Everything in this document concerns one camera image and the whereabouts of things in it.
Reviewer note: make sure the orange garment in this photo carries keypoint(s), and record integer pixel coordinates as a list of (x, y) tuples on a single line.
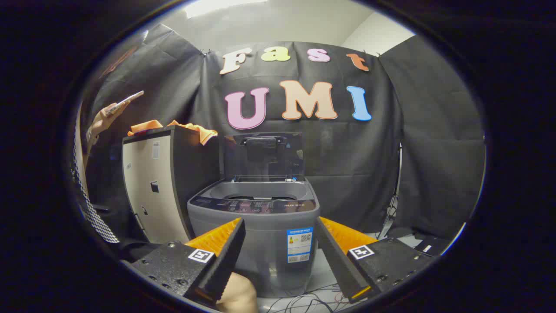
[(202, 130)]

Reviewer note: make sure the grey washing machine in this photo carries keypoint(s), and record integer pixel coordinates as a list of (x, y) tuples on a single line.
[(269, 234)]

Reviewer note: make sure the black backdrop cloth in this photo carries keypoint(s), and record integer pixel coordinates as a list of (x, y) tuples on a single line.
[(347, 165)]

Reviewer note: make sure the metal light stand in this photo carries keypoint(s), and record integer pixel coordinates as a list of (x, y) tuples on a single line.
[(393, 204)]

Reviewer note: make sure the dark cabinet with beige door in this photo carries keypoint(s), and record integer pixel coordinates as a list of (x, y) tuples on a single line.
[(147, 195)]

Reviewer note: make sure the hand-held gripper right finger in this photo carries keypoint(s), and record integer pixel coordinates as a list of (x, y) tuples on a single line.
[(336, 265)]

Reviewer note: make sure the dark glass washing machine lid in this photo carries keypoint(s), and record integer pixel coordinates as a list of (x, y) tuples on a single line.
[(260, 161)]

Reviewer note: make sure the smartphone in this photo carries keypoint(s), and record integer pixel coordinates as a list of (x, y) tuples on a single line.
[(126, 102)]

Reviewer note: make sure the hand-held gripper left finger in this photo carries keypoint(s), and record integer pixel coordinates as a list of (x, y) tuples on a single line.
[(226, 261)]

